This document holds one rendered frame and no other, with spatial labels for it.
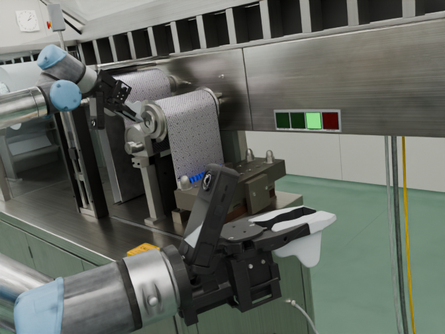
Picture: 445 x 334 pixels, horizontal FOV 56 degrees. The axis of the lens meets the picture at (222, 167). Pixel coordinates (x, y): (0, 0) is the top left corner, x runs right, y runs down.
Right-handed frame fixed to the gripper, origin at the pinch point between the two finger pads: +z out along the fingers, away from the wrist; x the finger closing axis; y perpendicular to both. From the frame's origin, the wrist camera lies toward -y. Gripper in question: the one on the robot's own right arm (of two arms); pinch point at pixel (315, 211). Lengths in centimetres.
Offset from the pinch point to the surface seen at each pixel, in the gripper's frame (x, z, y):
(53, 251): -131, -37, 28
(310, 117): -70, 49, -6
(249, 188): -77, 27, 13
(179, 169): -92, 9, 3
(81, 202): -132, -22, 12
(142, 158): -95, -2, -3
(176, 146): -92, 10, -5
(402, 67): -42, 61, -15
